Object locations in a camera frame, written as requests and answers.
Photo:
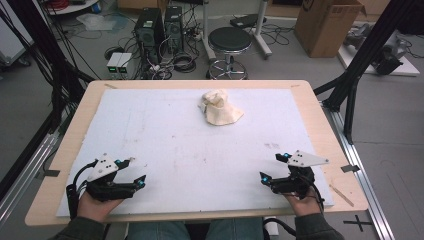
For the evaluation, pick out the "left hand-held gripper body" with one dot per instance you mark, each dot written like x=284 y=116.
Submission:
x=103 y=191

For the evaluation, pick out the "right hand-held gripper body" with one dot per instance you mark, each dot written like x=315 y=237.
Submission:
x=296 y=180

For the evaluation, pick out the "cream printed cloth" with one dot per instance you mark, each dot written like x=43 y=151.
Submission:
x=220 y=110

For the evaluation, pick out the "person's left hand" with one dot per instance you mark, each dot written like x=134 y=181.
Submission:
x=96 y=208

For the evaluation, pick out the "person's right hand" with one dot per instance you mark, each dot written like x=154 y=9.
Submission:
x=305 y=206

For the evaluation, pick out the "thin wooden stick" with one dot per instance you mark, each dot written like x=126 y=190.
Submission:
x=341 y=195

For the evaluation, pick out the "white power strip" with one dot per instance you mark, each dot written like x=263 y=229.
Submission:
x=271 y=226

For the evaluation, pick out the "person's left leg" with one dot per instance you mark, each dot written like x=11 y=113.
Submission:
x=160 y=231

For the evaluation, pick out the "person's leg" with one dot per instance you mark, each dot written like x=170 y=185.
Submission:
x=235 y=230
x=160 y=231

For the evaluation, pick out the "black tape strip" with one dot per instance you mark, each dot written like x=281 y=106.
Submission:
x=50 y=173
x=350 y=168

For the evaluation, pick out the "person's right leg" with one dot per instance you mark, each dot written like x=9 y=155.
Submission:
x=235 y=230

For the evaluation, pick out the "light wooden table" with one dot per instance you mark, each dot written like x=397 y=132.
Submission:
x=328 y=116

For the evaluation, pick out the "white foam mat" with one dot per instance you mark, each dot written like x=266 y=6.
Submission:
x=186 y=143

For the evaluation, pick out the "black tape cross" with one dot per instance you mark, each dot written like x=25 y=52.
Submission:
x=358 y=222

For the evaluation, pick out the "white power supply box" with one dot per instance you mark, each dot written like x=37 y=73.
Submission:
x=113 y=63
x=125 y=63

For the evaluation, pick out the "white stand leg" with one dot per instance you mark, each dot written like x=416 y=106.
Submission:
x=206 y=30
x=261 y=30

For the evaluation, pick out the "black round stool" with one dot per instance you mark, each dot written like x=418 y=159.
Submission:
x=230 y=39

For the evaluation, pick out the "black computer tower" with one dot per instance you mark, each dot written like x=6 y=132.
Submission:
x=148 y=31
x=174 y=28

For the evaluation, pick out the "brown cardboard box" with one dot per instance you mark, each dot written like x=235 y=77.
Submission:
x=325 y=28

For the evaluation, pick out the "black flat pedal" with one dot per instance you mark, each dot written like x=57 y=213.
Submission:
x=246 y=20

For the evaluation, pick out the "clear plastic bag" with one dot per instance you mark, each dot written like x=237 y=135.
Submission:
x=96 y=21

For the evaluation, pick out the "white board with grey devices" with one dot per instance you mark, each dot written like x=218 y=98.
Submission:
x=400 y=68

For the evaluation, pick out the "white round table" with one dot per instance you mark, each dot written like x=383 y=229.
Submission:
x=73 y=7

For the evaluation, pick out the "aluminium rail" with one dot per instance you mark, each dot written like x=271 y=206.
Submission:
x=30 y=166
x=363 y=186

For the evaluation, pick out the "black metal frame stand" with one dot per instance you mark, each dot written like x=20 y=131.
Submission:
x=363 y=50
x=40 y=43

